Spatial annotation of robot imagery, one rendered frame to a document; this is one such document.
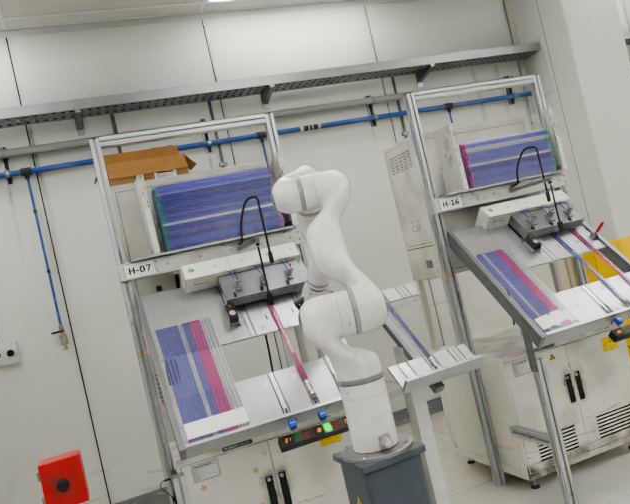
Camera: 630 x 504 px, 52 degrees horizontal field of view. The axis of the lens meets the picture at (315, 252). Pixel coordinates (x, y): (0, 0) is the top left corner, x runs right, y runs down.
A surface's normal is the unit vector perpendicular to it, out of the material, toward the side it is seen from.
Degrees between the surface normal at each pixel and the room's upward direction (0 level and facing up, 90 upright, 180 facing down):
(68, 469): 90
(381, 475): 90
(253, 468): 90
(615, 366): 90
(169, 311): 48
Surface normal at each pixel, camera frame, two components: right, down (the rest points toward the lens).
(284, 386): 0.08, -0.72
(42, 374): 0.32, -0.09
